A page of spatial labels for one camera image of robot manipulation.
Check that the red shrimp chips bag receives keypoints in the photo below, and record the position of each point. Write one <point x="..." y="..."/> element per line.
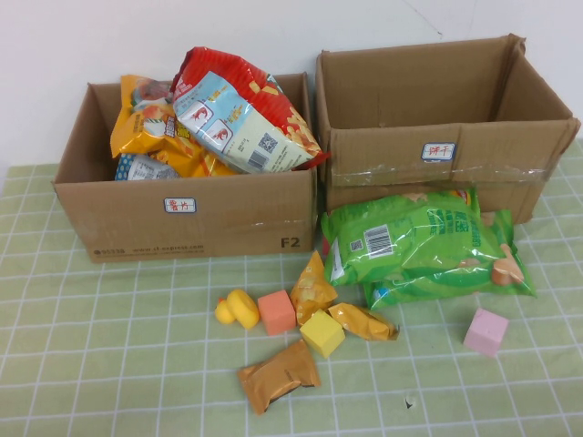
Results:
<point x="238" y="118"/>

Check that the yellow snack packet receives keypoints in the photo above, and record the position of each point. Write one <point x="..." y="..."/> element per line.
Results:
<point x="310" y="291"/>
<point x="365" y="323"/>

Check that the blue white dotted snack bag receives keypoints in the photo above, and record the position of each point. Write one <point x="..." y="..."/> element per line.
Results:
<point x="146" y="169"/>

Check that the brown gold snack packet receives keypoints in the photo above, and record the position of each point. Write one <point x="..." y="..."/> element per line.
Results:
<point x="279" y="375"/>

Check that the orange foam cube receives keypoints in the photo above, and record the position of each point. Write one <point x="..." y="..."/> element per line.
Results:
<point x="276" y="314"/>

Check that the yellow rubber duck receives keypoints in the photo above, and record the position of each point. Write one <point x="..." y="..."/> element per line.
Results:
<point x="240" y="309"/>

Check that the white label with red writing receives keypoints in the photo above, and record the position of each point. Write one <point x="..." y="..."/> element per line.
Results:
<point x="438" y="151"/>
<point x="181" y="205"/>

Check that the green chips bag with barcode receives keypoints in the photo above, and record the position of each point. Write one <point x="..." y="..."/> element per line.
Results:
<point x="401" y="246"/>

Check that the taped cardboard box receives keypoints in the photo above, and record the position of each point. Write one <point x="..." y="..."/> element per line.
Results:
<point x="391" y="155"/>

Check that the yellow foam cube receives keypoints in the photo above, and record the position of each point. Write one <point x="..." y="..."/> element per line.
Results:
<point x="322" y="334"/>

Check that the cardboard box with F2 print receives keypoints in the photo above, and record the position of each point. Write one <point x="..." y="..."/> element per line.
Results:
<point x="136" y="227"/>

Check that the orange yellow chips bag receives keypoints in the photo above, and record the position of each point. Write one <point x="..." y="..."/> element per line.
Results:
<point x="142" y="132"/>

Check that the pink foam cube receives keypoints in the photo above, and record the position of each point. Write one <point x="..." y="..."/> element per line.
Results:
<point x="486" y="331"/>

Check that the green checked tablecloth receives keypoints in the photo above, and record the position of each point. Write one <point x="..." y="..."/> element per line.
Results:
<point x="91" y="364"/>

